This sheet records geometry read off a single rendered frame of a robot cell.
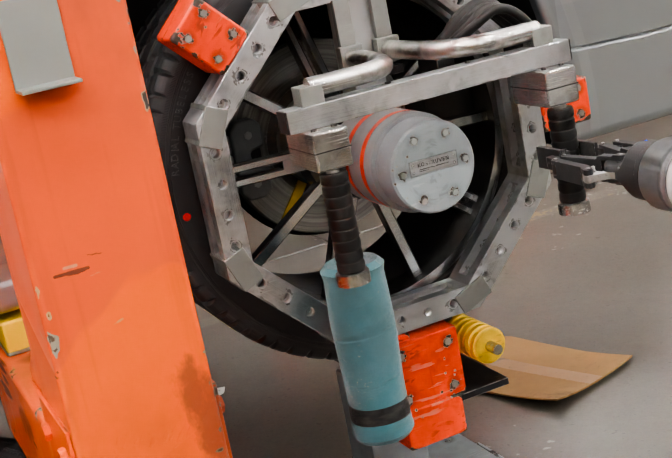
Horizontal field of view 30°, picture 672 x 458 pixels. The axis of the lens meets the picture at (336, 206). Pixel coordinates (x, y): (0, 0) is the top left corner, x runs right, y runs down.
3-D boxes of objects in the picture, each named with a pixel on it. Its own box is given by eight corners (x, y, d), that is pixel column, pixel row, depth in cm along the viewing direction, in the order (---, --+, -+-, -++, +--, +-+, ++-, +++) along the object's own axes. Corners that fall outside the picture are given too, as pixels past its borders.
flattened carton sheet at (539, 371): (465, 332, 347) (463, 320, 346) (632, 360, 306) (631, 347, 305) (390, 373, 328) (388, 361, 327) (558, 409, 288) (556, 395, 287)
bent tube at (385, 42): (480, 40, 186) (469, -32, 183) (554, 43, 168) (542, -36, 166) (375, 66, 179) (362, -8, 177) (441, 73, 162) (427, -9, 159)
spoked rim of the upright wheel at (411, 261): (477, 61, 222) (233, -73, 200) (551, 67, 201) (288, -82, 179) (363, 323, 220) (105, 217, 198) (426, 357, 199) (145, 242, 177)
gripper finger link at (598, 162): (633, 182, 157) (625, 185, 156) (567, 176, 166) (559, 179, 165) (628, 152, 156) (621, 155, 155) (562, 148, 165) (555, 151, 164)
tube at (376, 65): (362, 70, 178) (348, -4, 176) (426, 77, 161) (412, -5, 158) (248, 98, 172) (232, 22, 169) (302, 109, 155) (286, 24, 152)
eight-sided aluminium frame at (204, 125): (545, 270, 203) (493, -67, 191) (568, 278, 198) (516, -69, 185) (236, 375, 184) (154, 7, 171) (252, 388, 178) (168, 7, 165)
